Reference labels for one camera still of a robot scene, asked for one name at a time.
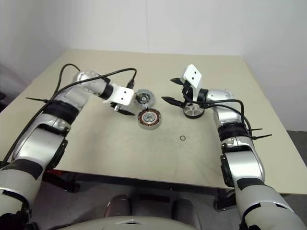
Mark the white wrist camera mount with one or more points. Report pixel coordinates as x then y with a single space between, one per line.
122 95
193 75

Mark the silver spoked rotor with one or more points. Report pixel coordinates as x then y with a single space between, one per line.
193 112

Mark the dark rounded shape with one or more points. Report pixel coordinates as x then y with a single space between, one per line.
183 209
118 206

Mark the black zip tie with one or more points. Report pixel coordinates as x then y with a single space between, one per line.
36 99
262 136
256 129

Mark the silver motor housing copper windings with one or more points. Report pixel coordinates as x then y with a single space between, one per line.
144 118

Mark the grey robot torso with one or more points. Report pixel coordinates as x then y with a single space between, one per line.
96 225

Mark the black table frame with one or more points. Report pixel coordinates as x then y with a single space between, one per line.
148 184

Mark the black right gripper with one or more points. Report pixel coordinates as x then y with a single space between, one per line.
188 92

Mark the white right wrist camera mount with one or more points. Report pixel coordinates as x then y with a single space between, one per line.
193 75

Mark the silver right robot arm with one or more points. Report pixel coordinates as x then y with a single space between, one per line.
242 165

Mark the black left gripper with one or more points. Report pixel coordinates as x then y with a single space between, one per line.
115 107

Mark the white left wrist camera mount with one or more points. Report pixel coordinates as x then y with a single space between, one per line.
122 95

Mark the silver round motor lid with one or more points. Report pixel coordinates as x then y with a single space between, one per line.
146 95

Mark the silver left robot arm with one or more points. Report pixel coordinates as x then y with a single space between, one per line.
48 134

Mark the red object under table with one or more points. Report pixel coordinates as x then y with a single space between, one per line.
52 173

